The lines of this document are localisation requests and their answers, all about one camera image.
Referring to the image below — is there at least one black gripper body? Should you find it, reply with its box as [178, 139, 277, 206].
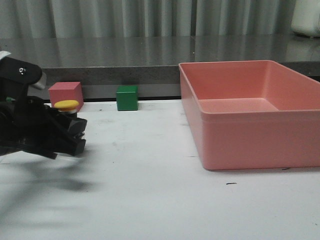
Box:
[0, 51, 50, 155]

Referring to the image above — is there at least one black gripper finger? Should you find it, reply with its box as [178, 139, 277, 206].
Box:
[14, 132, 86, 159]
[46, 105, 87, 137]

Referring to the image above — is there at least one yellow push button switch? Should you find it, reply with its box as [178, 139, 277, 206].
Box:
[54, 100, 85, 141]

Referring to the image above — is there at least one pink cube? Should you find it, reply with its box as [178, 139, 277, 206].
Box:
[48, 81, 84, 112]

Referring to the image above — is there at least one green cube right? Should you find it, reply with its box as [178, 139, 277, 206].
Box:
[116, 85, 138, 111]

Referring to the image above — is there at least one grey stone counter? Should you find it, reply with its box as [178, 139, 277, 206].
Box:
[0, 34, 320, 102]

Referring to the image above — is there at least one white curtain backdrop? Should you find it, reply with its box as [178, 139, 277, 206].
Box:
[0, 0, 295, 39]

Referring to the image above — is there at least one pink plastic bin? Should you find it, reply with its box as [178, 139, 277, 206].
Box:
[179, 60, 320, 170]

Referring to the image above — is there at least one white appliance on counter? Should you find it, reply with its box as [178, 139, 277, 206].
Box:
[291, 0, 320, 38]

